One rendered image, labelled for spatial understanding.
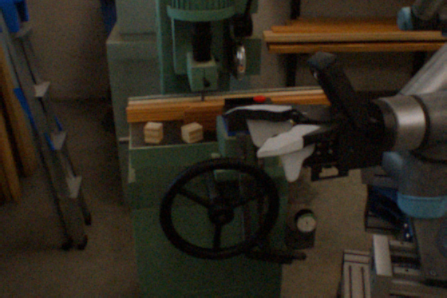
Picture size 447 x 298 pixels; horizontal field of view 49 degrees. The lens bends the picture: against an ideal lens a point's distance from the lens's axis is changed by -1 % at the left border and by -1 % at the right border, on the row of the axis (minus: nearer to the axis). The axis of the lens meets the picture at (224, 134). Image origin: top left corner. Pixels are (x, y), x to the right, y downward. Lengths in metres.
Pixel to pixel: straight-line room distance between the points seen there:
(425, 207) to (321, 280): 1.48
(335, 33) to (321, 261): 1.65
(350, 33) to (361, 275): 1.90
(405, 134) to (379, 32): 2.84
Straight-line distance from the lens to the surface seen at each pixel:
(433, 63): 0.88
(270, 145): 0.56
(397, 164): 0.80
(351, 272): 1.95
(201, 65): 1.33
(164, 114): 1.42
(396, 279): 1.15
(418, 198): 0.77
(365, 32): 3.47
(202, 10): 1.25
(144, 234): 1.44
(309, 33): 3.36
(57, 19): 3.83
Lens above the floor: 1.51
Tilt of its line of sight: 27 degrees down
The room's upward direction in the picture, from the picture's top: straight up
